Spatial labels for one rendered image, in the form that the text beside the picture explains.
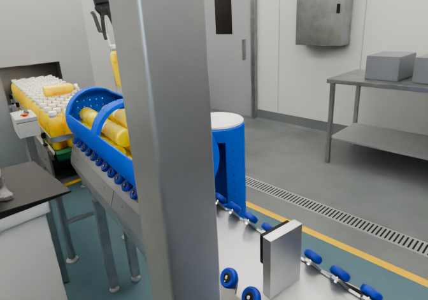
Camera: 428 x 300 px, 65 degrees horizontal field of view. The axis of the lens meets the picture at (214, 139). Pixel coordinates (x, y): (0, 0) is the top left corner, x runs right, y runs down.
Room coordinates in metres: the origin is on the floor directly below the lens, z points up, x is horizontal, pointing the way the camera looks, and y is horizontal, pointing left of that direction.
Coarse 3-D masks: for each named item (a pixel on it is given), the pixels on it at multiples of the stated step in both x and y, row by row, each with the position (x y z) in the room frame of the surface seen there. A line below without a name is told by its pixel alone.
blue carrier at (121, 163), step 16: (80, 96) 1.62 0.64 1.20; (96, 96) 1.67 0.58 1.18; (112, 96) 1.71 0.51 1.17; (112, 112) 1.24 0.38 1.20; (80, 128) 1.37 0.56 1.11; (96, 128) 1.21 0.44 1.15; (96, 144) 1.20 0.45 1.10; (112, 160) 1.07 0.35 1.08; (128, 160) 0.95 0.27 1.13; (128, 176) 0.96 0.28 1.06
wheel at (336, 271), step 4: (332, 268) 0.61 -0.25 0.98; (336, 268) 0.60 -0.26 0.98; (340, 268) 0.60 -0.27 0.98; (332, 272) 0.60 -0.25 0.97; (336, 272) 0.60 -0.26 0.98; (340, 272) 0.59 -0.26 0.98; (344, 272) 0.59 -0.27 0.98; (340, 276) 0.59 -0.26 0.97; (344, 276) 0.59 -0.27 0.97; (348, 276) 0.59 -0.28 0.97; (344, 280) 0.59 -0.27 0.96; (348, 280) 0.59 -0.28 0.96
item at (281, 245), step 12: (276, 228) 0.63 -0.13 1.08; (288, 228) 0.62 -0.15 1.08; (300, 228) 0.63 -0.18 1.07; (264, 240) 0.59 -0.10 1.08; (276, 240) 0.59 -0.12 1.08; (288, 240) 0.61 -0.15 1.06; (300, 240) 0.63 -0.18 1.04; (264, 252) 0.59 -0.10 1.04; (276, 252) 0.59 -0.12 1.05; (288, 252) 0.61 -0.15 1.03; (300, 252) 0.63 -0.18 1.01; (264, 264) 0.59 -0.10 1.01; (276, 264) 0.59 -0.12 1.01; (288, 264) 0.61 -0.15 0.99; (300, 264) 0.63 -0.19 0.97; (264, 276) 0.59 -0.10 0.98; (276, 276) 0.59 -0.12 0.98; (288, 276) 0.61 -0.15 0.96; (264, 288) 0.59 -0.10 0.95; (276, 288) 0.59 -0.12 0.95
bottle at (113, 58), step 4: (112, 52) 1.69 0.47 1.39; (116, 52) 1.69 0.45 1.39; (112, 56) 1.68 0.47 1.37; (116, 56) 1.68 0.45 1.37; (112, 60) 1.68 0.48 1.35; (116, 60) 1.68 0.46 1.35; (112, 64) 1.69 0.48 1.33; (116, 64) 1.68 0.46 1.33; (116, 68) 1.68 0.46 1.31; (116, 72) 1.68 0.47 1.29; (116, 76) 1.69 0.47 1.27; (116, 80) 1.69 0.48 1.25; (120, 84) 1.68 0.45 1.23
